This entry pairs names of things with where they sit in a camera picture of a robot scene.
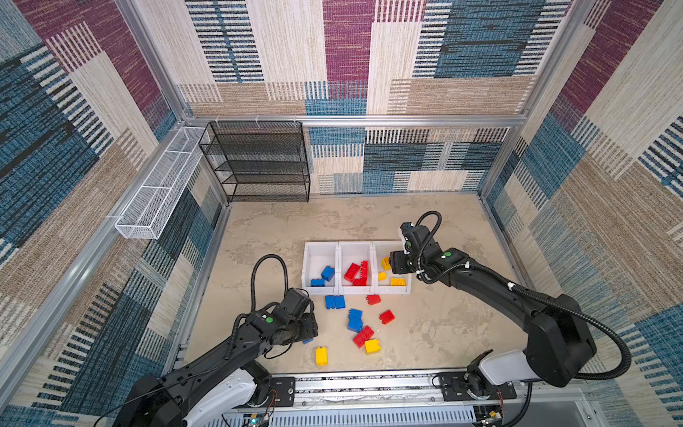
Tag red lego diagonal brick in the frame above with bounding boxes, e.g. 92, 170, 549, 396
352, 326, 375, 348

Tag large red lego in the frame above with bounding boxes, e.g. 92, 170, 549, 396
343, 263, 360, 282

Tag long red lego front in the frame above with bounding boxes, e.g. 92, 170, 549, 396
359, 261, 369, 286

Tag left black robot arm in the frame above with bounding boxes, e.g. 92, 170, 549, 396
113, 288, 318, 426

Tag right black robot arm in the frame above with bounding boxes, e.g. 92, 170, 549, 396
390, 222, 597, 397

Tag right white bin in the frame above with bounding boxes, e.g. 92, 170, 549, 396
370, 240, 412, 295

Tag white bin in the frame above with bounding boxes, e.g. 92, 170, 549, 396
370, 240, 412, 295
337, 241, 375, 295
302, 241, 339, 296

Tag blue lego pair back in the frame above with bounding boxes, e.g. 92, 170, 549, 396
325, 295, 346, 310

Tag left white bin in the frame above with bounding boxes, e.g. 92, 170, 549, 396
302, 241, 339, 296

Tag small red lego back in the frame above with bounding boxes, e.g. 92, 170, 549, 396
366, 295, 382, 305

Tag red lego right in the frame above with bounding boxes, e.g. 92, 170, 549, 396
379, 310, 396, 325

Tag middle white bin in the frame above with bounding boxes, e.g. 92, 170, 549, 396
337, 241, 375, 295

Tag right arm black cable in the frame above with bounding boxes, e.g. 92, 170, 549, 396
413, 210, 632, 427

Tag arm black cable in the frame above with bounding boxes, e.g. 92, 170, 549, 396
413, 210, 632, 427
223, 253, 292, 361

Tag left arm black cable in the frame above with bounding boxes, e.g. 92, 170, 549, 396
223, 253, 292, 361

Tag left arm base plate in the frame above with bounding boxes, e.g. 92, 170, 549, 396
247, 376, 296, 410

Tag aluminium front rail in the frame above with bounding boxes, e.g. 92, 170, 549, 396
132, 367, 599, 427

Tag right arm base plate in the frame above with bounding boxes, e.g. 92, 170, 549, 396
433, 371, 517, 401

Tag black wire shelf rack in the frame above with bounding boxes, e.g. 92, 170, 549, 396
198, 121, 311, 203

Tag white wire mesh basket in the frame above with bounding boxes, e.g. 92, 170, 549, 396
115, 127, 204, 240

